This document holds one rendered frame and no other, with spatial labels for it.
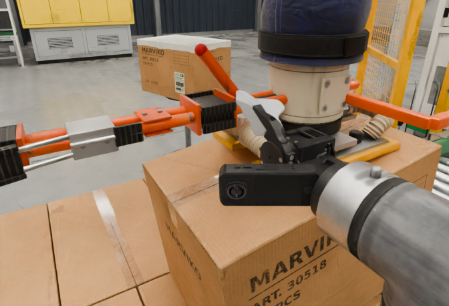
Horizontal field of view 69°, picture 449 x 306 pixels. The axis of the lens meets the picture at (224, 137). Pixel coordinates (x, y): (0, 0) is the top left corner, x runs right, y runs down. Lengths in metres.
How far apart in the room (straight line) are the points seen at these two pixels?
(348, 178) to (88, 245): 1.04
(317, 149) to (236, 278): 0.27
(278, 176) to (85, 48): 7.64
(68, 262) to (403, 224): 1.06
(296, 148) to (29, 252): 1.07
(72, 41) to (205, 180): 7.27
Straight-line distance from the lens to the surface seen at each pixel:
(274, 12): 0.66
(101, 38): 7.95
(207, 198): 0.68
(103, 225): 1.33
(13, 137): 0.54
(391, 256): 0.31
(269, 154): 0.42
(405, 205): 0.32
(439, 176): 1.86
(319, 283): 0.77
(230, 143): 0.75
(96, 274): 1.15
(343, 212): 0.33
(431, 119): 0.65
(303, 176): 0.37
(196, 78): 2.26
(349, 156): 0.73
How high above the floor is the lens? 1.33
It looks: 24 degrees down
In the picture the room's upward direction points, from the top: straight up
